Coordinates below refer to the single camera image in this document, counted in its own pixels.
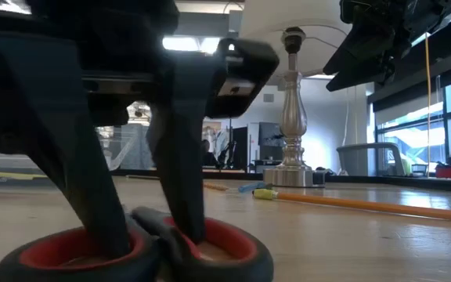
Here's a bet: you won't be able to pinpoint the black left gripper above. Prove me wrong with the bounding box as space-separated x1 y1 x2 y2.
0 0 280 260

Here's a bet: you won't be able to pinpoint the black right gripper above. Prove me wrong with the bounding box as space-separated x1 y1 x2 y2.
322 0 451 92

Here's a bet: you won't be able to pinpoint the orange pencil pink eraser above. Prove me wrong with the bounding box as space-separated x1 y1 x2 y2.
203 182 230 193

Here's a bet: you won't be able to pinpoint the blue pen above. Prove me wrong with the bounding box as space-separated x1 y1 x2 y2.
237 181 268 193

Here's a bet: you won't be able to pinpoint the red-handled scissors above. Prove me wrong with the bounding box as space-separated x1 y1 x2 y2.
0 206 276 282

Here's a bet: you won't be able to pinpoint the orange pencil yellow-green cap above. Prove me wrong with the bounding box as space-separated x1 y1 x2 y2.
252 188 451 225

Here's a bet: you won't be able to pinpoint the person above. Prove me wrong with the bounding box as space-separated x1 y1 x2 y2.
200 139 218 168

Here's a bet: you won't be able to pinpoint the black cabinet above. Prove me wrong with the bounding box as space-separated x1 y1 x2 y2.
258 121 285 161

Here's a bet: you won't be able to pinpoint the silver table lamp white shade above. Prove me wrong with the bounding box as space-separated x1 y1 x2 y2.
239 0 354 188

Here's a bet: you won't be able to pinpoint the grey office chair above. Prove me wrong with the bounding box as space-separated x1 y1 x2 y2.
335 143 406 177

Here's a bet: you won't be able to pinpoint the yellow power cable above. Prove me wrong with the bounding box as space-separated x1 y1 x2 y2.
424 33 433 173

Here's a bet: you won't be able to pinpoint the black aluminium table frame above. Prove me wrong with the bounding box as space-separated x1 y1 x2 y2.
0 168 451 195

